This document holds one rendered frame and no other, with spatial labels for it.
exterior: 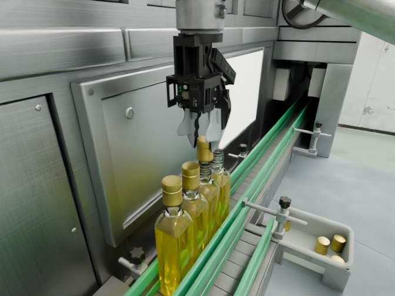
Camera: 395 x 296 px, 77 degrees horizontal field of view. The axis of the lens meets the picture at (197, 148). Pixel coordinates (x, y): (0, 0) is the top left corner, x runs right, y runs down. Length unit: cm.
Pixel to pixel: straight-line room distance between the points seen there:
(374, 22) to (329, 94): 94
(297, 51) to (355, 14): 93
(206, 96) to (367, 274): 73
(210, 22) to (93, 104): 22
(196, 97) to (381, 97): 393
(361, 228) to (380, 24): 76
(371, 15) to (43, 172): 55
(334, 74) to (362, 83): 281
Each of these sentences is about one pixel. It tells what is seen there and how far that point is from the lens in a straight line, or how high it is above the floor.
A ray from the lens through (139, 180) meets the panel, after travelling 56.
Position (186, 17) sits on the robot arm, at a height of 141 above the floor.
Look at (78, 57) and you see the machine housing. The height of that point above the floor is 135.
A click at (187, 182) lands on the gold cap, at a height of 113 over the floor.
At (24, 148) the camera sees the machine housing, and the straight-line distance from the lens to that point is 43.
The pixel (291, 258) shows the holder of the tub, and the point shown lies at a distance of 83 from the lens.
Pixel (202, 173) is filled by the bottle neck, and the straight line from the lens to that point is 52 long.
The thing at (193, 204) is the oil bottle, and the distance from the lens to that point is 48.
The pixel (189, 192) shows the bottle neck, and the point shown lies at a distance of 48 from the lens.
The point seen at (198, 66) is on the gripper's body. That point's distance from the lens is 40.
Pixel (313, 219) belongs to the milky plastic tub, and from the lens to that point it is 92.
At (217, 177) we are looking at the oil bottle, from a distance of 57.
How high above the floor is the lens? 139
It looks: 26 degrees down
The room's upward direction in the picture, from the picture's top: straight up
